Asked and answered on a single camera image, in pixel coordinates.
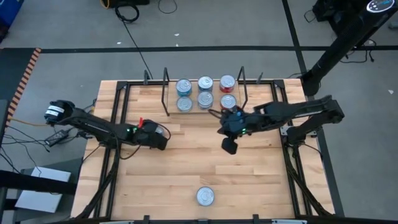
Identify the blue plastic crate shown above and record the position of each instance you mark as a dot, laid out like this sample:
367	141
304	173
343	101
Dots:
9	11

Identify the silver mounting bracket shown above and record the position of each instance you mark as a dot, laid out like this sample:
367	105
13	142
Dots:
283	130

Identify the black equipment box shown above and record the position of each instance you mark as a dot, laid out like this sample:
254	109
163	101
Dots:
124	2

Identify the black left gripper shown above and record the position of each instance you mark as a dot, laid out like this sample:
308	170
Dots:
152	137

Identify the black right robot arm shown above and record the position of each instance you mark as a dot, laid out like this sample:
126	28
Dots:
280	113

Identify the wooden shelf black metal legs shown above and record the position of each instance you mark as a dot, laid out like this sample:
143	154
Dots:
216	102

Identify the black equipment case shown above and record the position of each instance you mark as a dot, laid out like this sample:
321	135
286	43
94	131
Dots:
321	11

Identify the black aluminium table frame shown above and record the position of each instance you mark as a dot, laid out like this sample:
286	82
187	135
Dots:
122	85

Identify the black mat striped edge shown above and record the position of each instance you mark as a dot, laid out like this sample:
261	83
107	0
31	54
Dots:
12	71

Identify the black tower fan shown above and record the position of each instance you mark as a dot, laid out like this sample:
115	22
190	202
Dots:
342	40

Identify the white bracket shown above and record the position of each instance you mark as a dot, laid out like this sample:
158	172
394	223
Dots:
289	221
116	222

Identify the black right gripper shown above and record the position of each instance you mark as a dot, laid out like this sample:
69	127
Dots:
236	124

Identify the black power adapter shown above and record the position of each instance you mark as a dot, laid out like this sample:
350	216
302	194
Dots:
56	137

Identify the black metal beam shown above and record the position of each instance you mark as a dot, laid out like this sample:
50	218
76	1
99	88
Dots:
37	183

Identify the white cardboard box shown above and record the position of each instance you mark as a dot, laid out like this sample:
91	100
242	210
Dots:
37	202

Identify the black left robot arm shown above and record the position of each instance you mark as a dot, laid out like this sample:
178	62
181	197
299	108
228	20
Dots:
93	126

